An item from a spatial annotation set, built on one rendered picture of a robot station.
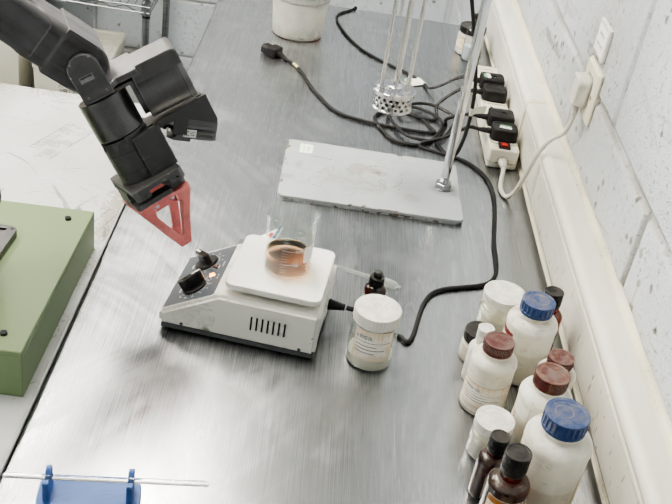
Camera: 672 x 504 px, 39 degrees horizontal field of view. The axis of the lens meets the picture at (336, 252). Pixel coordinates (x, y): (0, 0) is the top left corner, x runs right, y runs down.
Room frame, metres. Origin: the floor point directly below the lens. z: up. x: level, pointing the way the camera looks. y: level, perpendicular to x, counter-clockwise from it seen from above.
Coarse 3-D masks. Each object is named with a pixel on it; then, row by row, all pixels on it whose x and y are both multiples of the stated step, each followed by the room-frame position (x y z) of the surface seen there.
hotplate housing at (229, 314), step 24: (216, 288) 0.95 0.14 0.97; (168, 312) 0.93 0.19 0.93; (192, 312) 0.93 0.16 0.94; (216, 312) 0.93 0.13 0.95; (240, 312) 0.92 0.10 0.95; (264, 312) 0.92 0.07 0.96; (288, 312) 0.92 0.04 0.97; (312, 312) 0.93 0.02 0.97; (216, 336) 0.93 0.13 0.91; (240, 336) 0.92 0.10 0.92; (264, 336) 0.92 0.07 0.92; (288, 336) 0.92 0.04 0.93; (312, 336) 0.92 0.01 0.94
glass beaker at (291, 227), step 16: (272, 208) 1.00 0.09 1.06; (288, 208) 1.01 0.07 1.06; (304, 208) 1.01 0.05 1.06; (272, 224) 0.97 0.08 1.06; (288, 224) 1.01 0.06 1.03; (304, 224) 1.01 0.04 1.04; (272, 240) 0.96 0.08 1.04; (288, 240) 0.96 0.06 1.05; (304, 240) 0.96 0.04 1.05; (272, 256) 0.96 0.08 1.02; (288, 256) 0.96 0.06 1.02; (304, 256) 0.96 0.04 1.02; (272, 272) 0.96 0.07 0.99; (288, 272) 0.96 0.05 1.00; (304, 272) 0.97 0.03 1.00
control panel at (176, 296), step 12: (216, 252) 1.05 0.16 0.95; (228, 252) 1.03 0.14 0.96; (192, 264) 1.03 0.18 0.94; (180, 276) 1.01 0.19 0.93; (204, 276) 0.99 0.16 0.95; (216, 276) 0.98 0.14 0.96; (180, 288) 0.97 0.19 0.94; (204, 288) 0.95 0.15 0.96; (168, 300) 0.95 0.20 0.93; (180, 300) 0.94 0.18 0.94
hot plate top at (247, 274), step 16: (256, 240) 1.03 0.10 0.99; (240, 256) 0.99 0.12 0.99; (256, 256) 1.00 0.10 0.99; (320, 256) 1.02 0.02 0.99; (240, 272) 0.96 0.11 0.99; (256, 272) 0.96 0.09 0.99; (320, 272) 0.99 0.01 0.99; (240, 288) 0.93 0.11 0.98; (256, 288) 0.93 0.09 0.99; (272, 288) 0.94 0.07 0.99; (288, 288) 0.94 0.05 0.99; (304, 288) 0.95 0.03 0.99; (320, 288) 0.95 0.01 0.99; (304, 304) 0.92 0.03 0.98
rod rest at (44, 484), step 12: (48, 468) 0.65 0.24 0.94; (48, 480) 0.63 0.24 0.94; (48, 492) 0.63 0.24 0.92; (60, 492) 0.64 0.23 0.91; (72, 492) 0.64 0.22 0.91; (84, 492) 0.65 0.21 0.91; (96, 492) 0.65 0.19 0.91; (108, 492) 0.65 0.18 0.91; (120, 492) 0.65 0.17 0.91; (132, 492) 0.64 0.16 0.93
